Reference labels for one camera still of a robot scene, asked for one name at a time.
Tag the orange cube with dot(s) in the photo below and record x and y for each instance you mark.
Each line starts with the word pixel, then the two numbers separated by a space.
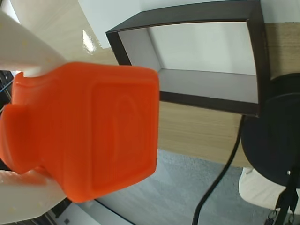
pixel 93 129

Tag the dark brown open box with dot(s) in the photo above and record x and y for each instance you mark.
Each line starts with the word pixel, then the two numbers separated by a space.
pixel 260 58

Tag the black round stand base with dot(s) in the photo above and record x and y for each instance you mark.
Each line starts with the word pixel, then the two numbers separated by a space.
pixel 274 131

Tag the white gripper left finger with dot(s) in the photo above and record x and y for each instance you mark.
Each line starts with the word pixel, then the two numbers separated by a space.
pixel 21 199

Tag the black stand pole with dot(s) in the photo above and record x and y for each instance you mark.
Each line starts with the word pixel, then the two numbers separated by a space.
pixel 290 199

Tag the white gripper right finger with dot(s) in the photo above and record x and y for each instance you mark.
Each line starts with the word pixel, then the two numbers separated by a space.
pixel 28 47

